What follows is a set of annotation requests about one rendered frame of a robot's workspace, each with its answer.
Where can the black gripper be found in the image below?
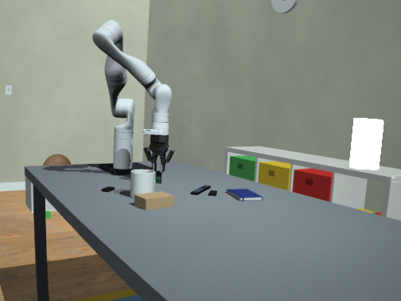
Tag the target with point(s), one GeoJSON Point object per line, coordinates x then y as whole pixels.
{"type": "Point", "coordinates": [158, 145]}

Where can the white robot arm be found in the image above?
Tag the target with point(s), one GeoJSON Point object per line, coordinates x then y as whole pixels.
{"type": "Point", "coordinates": [108, 37]}

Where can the tan rectangular block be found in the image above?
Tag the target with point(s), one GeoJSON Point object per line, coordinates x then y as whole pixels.
{"type": "Point", "coordinates": [155, 200]}

